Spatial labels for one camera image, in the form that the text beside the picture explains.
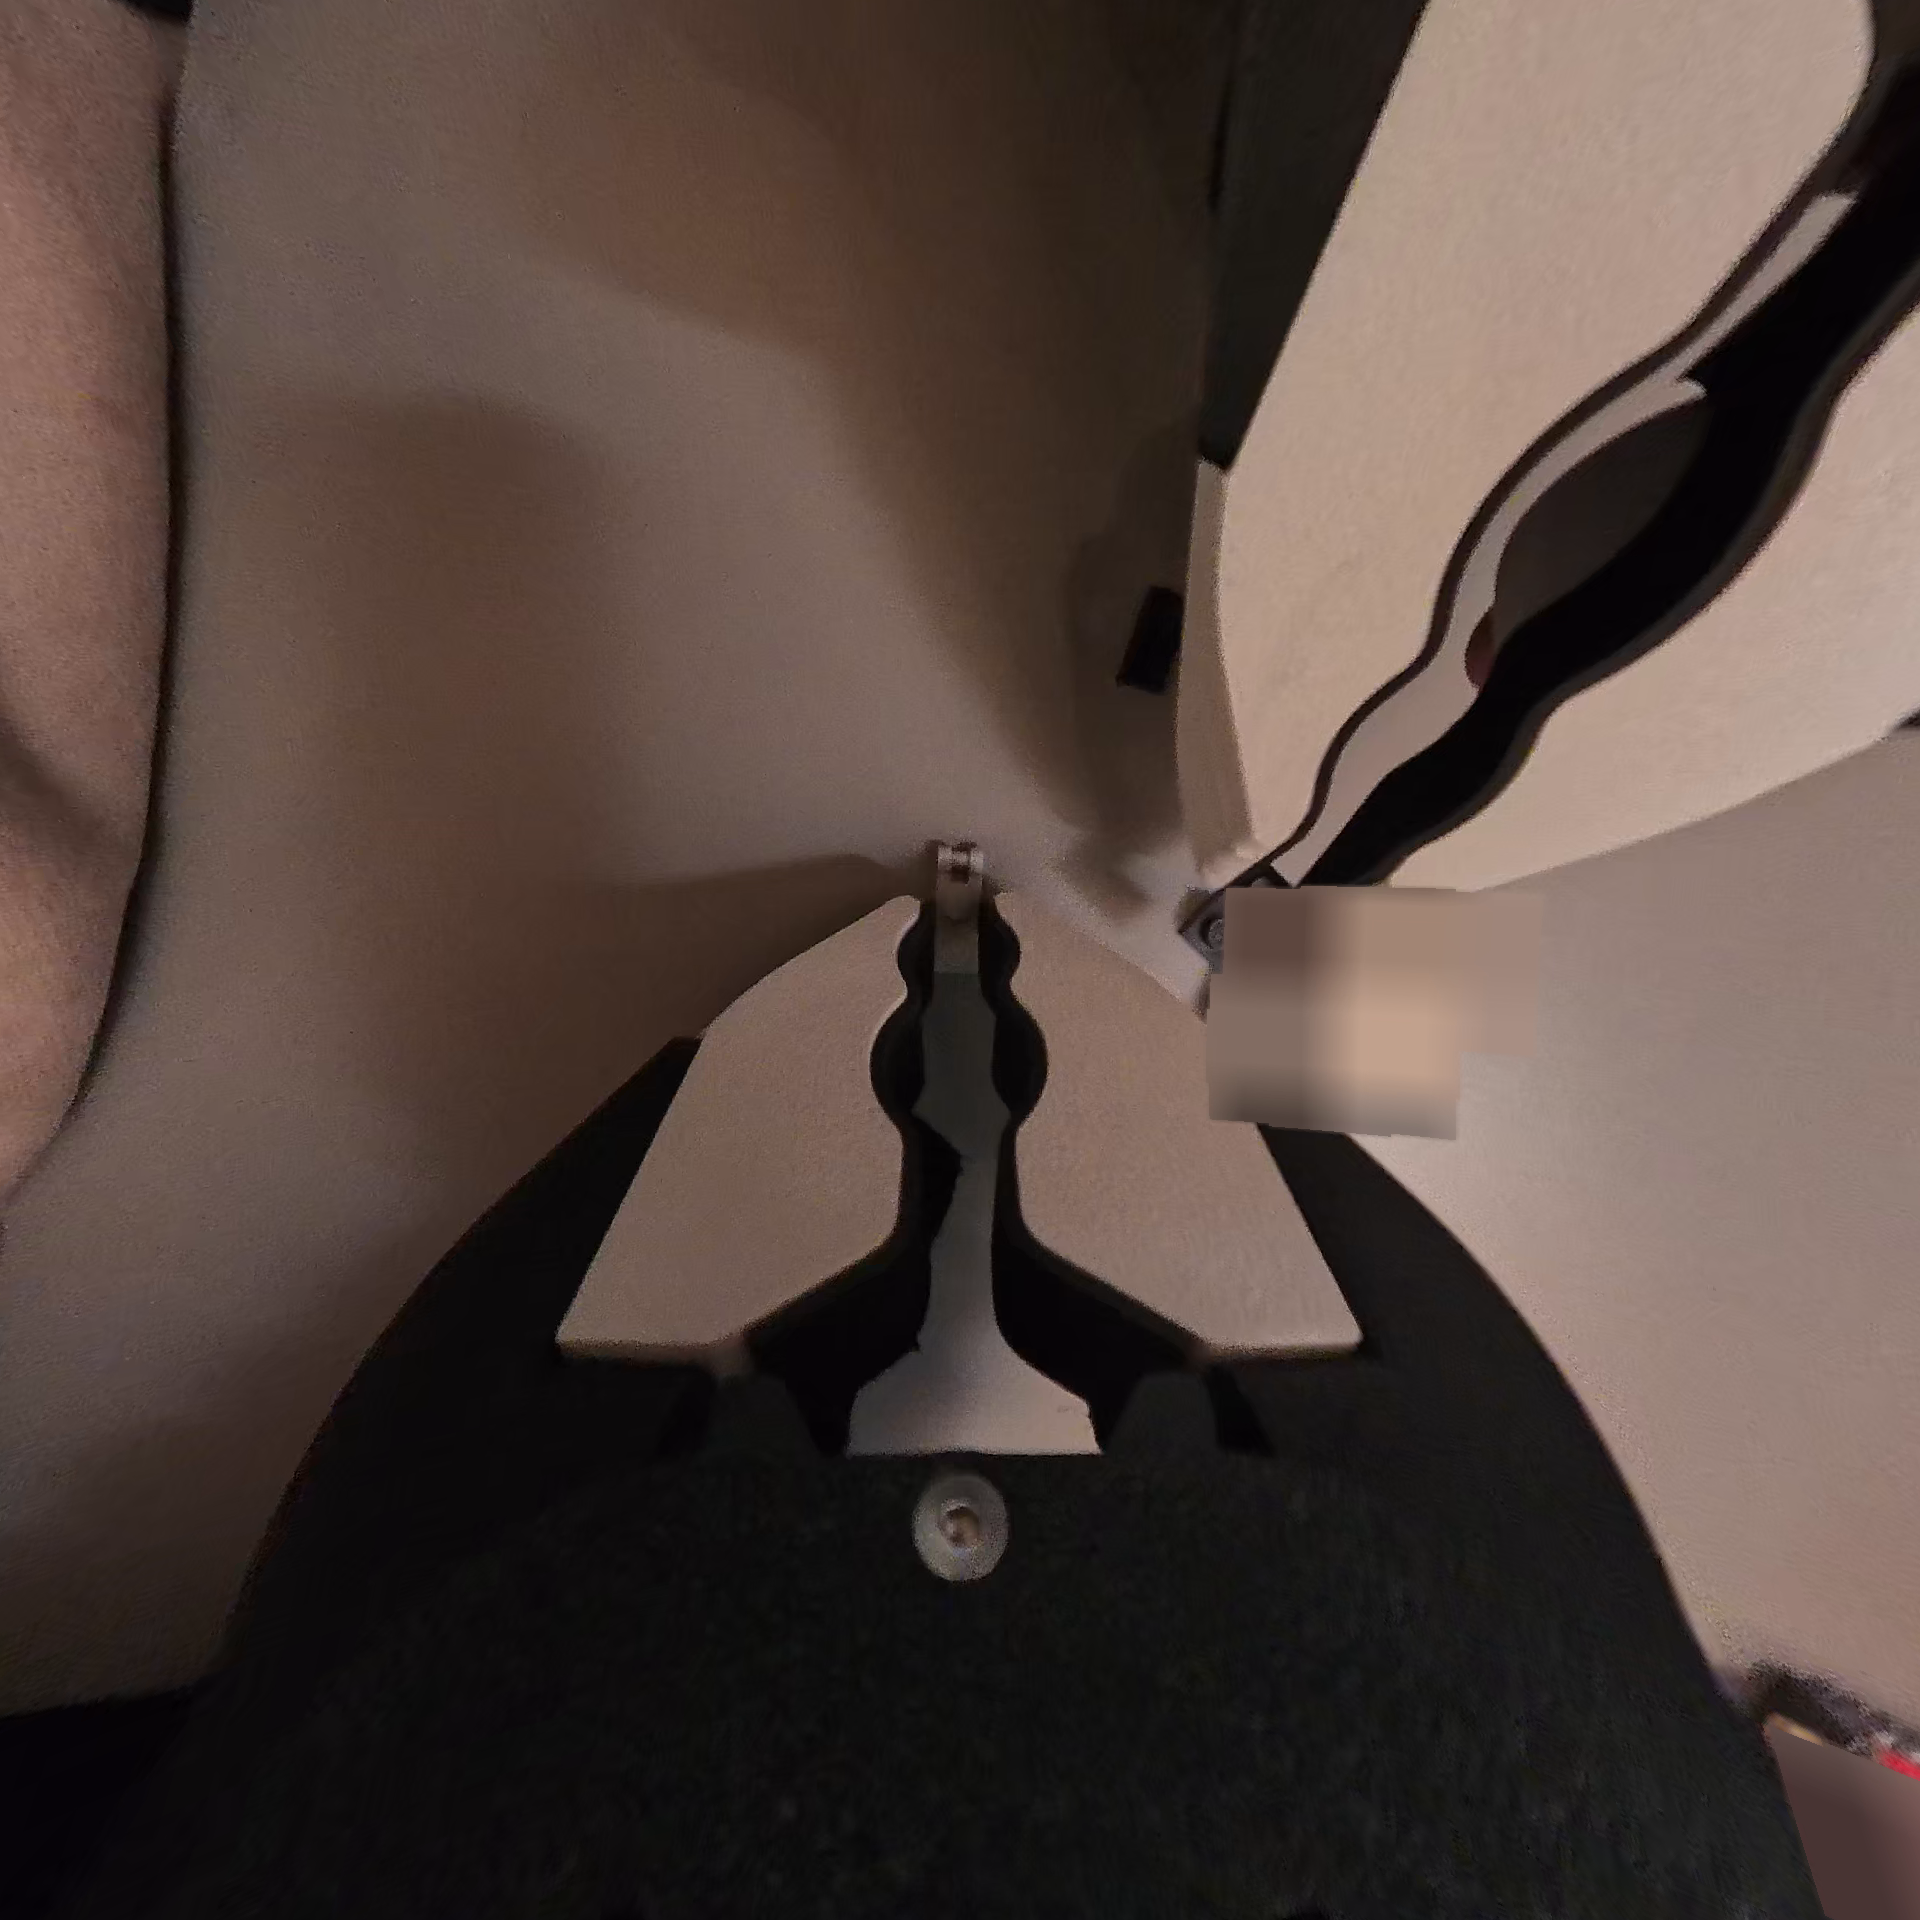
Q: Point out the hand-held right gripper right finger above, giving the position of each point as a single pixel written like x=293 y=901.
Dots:
x=1141 y=1201

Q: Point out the light grey lego clip plate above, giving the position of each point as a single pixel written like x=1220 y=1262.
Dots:
x=956 y=901

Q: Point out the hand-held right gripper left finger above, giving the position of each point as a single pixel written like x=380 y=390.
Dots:
x=750 y=1184

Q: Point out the beige cloth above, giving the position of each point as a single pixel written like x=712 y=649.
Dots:
x=77 y=598

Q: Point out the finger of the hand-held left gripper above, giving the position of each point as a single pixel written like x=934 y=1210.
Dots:
x=1426 y=450
x=1725 y=675

